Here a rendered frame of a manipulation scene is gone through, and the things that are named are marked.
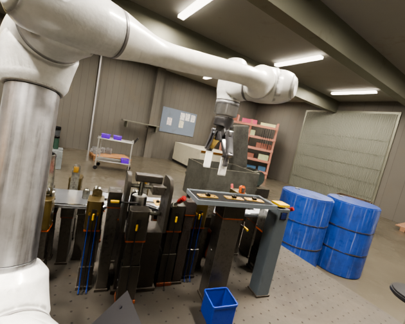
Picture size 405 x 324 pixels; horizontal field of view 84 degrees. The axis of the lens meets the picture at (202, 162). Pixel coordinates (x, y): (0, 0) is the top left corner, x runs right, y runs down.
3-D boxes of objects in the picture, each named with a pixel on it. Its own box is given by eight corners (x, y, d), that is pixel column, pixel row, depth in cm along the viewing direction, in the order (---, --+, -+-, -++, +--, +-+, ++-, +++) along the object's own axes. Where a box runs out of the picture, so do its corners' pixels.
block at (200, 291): (216, 289, 106) (237, 198, 101) (224, 302, 99) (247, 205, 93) (197, 291, 102) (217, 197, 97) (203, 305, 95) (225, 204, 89)
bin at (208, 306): (222, 305, 97) (227, 287, 96) (234, 325, 88) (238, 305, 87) (198, 308, 93) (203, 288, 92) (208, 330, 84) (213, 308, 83)
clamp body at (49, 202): (47, 276, 94) (57, 195, 89) (40, 293, 85) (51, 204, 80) (27, 277, 91) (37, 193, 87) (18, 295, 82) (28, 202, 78)
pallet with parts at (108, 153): (125, 158, 777) (126, 149, 773) (131, 163, 712) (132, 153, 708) (88, 155, 714) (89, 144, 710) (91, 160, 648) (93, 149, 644)
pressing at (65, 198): (255, 204, 157) (255, 202, 157) (276, 218, 137) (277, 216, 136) (8, 186, 104) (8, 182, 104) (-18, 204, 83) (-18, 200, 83)
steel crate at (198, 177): (252, 213, 459) (262, 174, 449) (202, 215, 395) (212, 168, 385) (223, 197, 545) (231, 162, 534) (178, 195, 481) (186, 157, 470)
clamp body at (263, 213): (255, 265, 136) (269, 207, 131) (267, 278, 125) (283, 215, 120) (245, 265, 133) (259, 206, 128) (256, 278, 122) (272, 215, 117)
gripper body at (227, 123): (238, 119, 84) (233, 143, 85) (227, 118, 92) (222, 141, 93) (221, 114, 81) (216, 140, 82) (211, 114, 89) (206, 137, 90)
